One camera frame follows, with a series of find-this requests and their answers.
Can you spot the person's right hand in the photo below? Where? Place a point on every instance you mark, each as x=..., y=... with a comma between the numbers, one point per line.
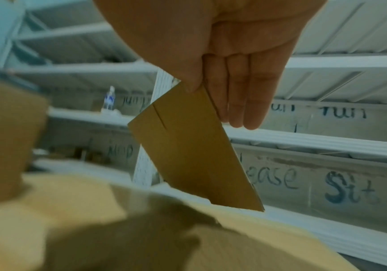
x=230, y=39

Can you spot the brown cardboard blank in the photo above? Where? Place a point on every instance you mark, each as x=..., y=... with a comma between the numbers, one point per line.
x=270, y=246

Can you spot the clear plastic water bottle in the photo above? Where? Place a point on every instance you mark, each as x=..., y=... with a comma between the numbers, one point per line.
x=109, y=102

